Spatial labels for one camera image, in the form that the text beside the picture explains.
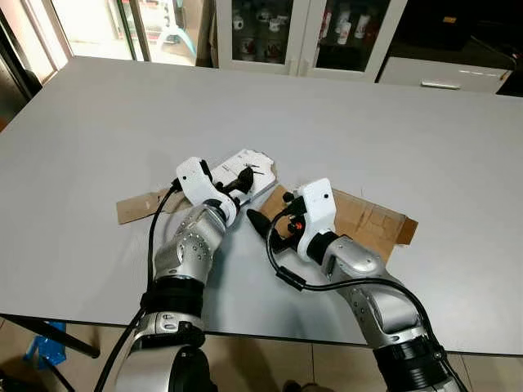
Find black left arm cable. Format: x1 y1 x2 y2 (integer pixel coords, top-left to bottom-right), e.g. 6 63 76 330
94 181 182 392

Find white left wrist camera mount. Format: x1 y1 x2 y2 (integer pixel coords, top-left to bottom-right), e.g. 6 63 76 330
176 158 239 228

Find glass sliding door frame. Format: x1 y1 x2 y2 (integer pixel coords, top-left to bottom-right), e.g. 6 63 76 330
0 0 215 82

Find blue plastic object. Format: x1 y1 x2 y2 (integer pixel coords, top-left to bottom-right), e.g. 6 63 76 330
25 323 66 368

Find large brown cardboard piece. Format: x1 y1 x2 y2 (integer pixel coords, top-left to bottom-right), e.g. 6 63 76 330
260 184 419 264

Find narrow brown cardboard strip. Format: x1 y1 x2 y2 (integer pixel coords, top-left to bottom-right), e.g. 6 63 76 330
116 188 185 225

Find black table leg bar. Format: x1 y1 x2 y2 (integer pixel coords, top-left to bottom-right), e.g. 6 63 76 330
0 314 101 359

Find white glass door cabinet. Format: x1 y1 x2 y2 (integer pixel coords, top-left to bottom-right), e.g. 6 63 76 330
214 0 408 82

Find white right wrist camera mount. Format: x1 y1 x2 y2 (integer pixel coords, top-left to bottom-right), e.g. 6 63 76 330
294 178 336 262

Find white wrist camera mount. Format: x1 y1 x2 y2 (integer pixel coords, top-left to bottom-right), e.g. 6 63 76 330
176 158 239 228
294 178 336 262

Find dark right robot foot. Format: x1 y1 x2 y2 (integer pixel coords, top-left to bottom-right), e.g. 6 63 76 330
282 380 328 392

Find white drawer unit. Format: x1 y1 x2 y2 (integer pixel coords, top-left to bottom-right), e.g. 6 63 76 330
378 56 514 93

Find teal plastic stool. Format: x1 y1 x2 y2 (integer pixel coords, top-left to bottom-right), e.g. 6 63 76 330
159 20 197 60

